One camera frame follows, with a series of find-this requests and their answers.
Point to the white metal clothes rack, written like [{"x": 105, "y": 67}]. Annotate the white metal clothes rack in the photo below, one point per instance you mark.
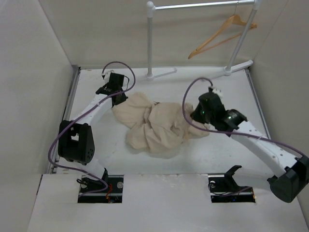
[{"x": 233, "y": 20}]

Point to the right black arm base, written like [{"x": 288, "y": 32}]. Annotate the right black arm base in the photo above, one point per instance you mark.
[{"x": 224, "y": 189}]

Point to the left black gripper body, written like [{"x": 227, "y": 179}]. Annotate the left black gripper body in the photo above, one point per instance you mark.
[{"x": 122, "y": 99}]

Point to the beige trousers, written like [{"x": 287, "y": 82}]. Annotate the beige trousers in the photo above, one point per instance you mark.
[{"x": 158, "y": 128}]

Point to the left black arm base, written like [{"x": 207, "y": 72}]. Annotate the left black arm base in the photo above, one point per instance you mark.
[{"x": 94, "y": 191}]

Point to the right aluminium table rail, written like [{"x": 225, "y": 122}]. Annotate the right aluminium table rail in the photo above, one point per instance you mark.
[{"x": 261, "y": 114}]

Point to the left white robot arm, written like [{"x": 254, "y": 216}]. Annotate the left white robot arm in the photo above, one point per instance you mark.
[{"x": 77, "y": 144}]

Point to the aluminium table rail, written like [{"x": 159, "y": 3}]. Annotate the aluminium table rail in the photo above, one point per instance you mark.
[
  {"x": 52, "y": 152},
  {"x": 261, "y": 114}
]

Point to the left aluminium table rail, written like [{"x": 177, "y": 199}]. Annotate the left aluminium table rail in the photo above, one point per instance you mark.
[{"x": 52, "y": 152}]

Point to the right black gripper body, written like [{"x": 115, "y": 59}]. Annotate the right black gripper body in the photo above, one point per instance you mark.
[{"x": 200, "y": 115}]

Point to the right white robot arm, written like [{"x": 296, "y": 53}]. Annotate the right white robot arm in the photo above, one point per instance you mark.
[{"x": 291, "y": 174}]

